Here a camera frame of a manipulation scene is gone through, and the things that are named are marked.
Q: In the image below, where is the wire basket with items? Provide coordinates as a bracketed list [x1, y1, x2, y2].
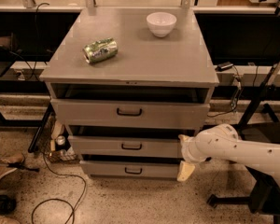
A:
[41, 117, 77, 162]

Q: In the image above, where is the black floor cable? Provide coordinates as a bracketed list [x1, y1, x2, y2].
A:
[30, 152, 88, 224]

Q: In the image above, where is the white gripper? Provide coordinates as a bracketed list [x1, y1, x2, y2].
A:
[177, 134, 205, 182]

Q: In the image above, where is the crushed green soda can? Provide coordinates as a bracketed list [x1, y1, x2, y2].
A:
[83, 37, 119, 63]

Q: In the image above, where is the grey top drawer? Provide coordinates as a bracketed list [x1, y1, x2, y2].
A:
[51, 99, 210, 130]

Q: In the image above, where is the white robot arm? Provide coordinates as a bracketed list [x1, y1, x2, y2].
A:
[177, 124, 280, 188]

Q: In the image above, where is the grey drawer cabinet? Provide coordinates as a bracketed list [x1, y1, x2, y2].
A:
[41, 7, 218, 165]

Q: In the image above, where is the grey bottom drawer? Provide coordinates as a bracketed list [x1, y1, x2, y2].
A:
[80, 161, 179, 179]

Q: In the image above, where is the black power adapter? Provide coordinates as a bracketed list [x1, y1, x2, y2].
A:
[216, 62, 233, 72]

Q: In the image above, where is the brown shoe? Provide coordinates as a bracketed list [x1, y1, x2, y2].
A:
[0, 153, 25, 180]

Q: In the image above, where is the grey drawer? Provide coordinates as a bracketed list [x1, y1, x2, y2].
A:
[80, 161, 179, 179]
[69, 135, 181, 158]
[51, 99, 210, 130]

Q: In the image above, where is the white bowl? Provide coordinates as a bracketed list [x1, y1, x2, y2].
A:
[147, 12, 177, 37]

